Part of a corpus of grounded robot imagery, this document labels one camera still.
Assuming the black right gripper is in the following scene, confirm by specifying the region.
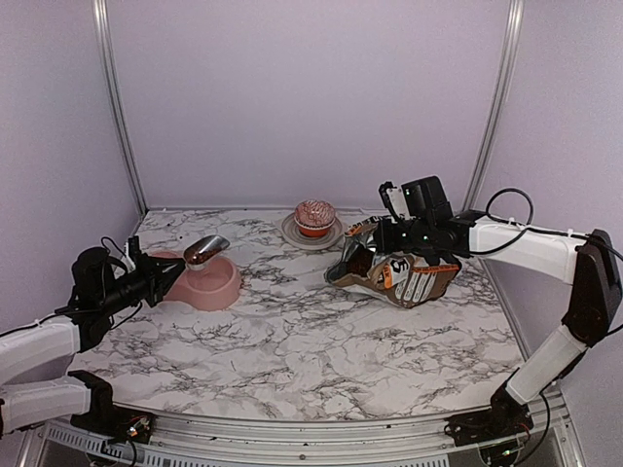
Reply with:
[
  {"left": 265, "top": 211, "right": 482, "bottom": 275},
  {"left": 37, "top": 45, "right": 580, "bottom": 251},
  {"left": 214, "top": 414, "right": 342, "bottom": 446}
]
[{"left": 375, "top": 217, "right": 433, "bottom": 253}]

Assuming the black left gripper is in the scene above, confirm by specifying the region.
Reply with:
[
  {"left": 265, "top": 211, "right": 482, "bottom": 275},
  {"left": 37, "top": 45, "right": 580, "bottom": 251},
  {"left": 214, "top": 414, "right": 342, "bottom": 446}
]
[{"left": 96, "top": 253, "right": 185, "bottom": 316}]

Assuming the silver metal scoop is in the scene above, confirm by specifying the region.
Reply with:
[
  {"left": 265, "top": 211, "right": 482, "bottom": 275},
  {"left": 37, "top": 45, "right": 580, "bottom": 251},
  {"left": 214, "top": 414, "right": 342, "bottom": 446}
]
[{"left": 183, "top": 234, "right": 230, "bottom": 270}]

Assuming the pink double pet feeder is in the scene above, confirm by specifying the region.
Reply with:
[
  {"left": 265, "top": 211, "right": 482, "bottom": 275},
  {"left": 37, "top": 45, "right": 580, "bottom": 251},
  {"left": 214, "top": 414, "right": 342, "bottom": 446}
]
[{"left": 153, "top": 251, "right": 241, "bottom": 311}]

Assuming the white brown pet food bag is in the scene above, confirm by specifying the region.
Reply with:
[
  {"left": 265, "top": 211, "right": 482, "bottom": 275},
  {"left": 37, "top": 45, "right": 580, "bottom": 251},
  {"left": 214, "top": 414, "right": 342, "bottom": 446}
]
[{"left": 324, "top": 216, "right": 462, "bottom": 309}]

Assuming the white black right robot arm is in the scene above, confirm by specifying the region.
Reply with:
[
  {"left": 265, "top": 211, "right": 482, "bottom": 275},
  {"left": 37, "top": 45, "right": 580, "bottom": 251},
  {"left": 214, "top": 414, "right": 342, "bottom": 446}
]
[{"left": 375, "top": 176, "right": 622, "bottom": 446}]

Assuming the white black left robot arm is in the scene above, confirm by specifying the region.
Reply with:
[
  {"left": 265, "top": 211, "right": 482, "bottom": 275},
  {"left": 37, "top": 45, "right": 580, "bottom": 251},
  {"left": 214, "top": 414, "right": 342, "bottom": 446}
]
[{"left": 1, "top": 238, "right": 186, "bottom": 434}]

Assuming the red patterned ceramic bowl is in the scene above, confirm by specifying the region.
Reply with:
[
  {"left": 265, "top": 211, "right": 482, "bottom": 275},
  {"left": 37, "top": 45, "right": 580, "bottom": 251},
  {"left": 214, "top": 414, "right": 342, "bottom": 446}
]
[{"left": 294, "top": 199, "right": 336, "bottom": 238}]

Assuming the white tape roll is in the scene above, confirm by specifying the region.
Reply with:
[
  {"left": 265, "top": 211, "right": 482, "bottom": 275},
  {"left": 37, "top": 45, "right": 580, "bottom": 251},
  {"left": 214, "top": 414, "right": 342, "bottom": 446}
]
[{"left": 275, "top": 214, "right": 345, "bottom": 251}]

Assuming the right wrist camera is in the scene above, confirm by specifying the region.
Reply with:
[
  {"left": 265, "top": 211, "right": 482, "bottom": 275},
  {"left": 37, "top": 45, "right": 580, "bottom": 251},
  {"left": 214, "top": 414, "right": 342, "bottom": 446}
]
[{"left": 379, "top": 181, "right": 410, "bottom": 223}]

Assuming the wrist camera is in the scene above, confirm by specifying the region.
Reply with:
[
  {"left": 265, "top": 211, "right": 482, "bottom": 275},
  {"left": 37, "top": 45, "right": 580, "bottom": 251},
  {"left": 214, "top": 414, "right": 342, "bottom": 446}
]
[
  {"left": 122, "top": 235, "right": 142, "bottom": 272},
  {"left": 379, "top": 181, "right": 410, "bottom": 223}
]

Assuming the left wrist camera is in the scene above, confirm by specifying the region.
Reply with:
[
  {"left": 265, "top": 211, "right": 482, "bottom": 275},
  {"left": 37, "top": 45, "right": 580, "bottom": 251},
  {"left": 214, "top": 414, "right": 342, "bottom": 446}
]
[{"left": 122, "top": 235, "right": 142, "bottom": 272}]

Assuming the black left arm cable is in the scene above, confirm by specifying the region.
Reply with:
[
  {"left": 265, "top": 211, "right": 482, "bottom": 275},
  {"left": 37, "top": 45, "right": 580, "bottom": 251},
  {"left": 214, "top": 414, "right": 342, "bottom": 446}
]
[{"left": 0, "top": 236, "right": 147, "bottom": 337}]

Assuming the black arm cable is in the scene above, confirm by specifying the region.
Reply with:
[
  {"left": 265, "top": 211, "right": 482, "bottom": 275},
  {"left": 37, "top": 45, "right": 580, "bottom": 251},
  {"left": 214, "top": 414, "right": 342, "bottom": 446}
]
[
  {"left": 0, "top": 236, "right": 147, "bottom": 337},
  {"left": 466, "top": 188, "right": 595, "bottom": 257}
]

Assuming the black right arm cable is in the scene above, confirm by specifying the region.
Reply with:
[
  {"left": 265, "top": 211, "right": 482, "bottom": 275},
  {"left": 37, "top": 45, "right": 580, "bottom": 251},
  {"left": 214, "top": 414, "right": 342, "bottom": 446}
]
[{"left": 466, "top": 188, "right": 595, "bottom": 257}]

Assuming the aluminium front frame rail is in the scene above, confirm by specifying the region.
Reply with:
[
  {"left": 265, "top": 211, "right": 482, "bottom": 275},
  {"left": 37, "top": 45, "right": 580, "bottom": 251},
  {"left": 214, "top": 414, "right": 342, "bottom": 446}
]
[{"left": 17, "top": 391, "right": 586, "bottom": 466}]

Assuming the left aluminium frame post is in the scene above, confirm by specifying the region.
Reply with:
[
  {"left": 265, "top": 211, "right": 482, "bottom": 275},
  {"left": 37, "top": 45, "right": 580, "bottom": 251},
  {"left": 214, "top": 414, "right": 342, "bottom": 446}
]
[{"left": 92, "top": 0, "right": 149, "bottom": 217}]

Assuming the aluminium frame post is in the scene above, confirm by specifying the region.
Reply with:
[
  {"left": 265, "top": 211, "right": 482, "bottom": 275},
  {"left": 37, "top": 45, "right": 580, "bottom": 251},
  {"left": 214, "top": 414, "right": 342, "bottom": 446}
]
[
  {"left": 461, "top": 0, "right": 525, "bottom": 210},
  {"left": 92, "top": 0, "right": 149, "bottom": 217}
]

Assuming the right aluminium frame post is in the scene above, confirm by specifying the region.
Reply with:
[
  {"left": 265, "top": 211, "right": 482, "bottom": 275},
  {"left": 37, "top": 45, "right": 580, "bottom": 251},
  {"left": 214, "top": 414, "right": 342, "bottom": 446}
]
[{"left": 461, "top": 0, "right": 525, "bottom": 210}]

